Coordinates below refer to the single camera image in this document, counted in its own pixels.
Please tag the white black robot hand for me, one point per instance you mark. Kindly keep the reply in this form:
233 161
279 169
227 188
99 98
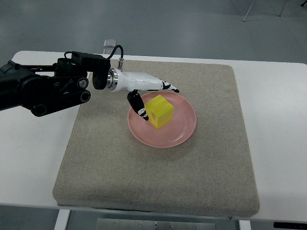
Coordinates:
133 82

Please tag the yellow block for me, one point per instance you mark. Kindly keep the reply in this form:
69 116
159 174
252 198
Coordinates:
159 111

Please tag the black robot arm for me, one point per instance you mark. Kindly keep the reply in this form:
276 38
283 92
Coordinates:
50 88

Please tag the pink plate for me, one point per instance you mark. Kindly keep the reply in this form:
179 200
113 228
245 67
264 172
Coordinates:
175 132

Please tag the clear floor box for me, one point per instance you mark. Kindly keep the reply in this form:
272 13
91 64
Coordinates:
109 43

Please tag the beige foam mat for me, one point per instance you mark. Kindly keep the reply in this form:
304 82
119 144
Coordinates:
210 174

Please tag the white table leg left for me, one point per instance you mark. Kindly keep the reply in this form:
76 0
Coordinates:
62 219

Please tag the white table leg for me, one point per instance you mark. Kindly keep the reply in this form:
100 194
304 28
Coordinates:
244 225
62 219

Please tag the grey chair leg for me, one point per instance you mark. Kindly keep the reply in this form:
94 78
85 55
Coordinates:
252 3

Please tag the white table leg right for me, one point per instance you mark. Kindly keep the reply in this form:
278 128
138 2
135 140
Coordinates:
244 225

